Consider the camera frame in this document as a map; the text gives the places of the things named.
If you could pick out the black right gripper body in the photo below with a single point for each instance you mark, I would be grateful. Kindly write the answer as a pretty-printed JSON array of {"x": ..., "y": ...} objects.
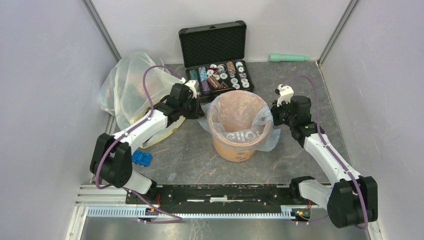
[{"x": 281, "y": 115}]

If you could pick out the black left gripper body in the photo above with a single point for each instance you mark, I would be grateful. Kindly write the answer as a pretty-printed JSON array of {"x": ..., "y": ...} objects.
[{"x": 192, "y": 109}]

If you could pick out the orange plastic trash bin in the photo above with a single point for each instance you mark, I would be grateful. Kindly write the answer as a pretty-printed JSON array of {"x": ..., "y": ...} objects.
[{"x": 236, "y": 145}]

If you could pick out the light blue plastic bag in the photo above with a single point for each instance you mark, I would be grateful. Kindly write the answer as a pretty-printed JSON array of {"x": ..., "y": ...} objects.
[{"x": 240, "y": 119}]

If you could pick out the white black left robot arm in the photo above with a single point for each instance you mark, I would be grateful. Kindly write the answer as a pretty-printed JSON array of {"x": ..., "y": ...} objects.
[{"x": 112, "y": 157}]

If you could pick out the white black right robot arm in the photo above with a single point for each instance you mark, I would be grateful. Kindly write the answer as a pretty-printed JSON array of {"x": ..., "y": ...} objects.
[{"x": 351, "y": 199}]

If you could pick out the purple poker chip stack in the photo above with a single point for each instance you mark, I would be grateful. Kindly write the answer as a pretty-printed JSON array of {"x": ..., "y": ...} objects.
[{"x": 205, "y": 87}]

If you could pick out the brown poker chip stack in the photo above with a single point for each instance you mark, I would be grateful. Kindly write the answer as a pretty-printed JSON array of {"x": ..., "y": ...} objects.
[{"x": 214, "y": 83}]

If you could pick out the mint green cylindrical tool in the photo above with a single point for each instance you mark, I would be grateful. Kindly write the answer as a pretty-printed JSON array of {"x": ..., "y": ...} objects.
[{"x": 276, "y": 57}]

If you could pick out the black poker chip case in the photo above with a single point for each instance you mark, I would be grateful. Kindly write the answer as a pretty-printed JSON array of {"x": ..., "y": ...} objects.
[{"x": 219, "y": 50}]

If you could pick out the blue toy car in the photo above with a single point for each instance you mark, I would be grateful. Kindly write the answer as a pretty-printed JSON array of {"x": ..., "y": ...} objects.
[{"x": 141, "y": 158}]

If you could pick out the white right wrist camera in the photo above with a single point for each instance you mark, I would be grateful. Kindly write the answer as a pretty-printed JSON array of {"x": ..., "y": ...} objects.
[{"x": 285, "y": 93}]

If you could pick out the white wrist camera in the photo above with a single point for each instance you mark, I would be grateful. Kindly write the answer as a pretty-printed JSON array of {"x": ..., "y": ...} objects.
[
  {"x": 285, "y": 93},
  {"x": 192, "y": 86}
]

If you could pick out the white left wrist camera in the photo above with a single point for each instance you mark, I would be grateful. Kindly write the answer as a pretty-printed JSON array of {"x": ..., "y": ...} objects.
[{"x": 192, "y": 86}]

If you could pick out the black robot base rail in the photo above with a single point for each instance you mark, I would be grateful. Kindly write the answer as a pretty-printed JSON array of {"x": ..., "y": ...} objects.
[{"x": 224, "y": 198}]

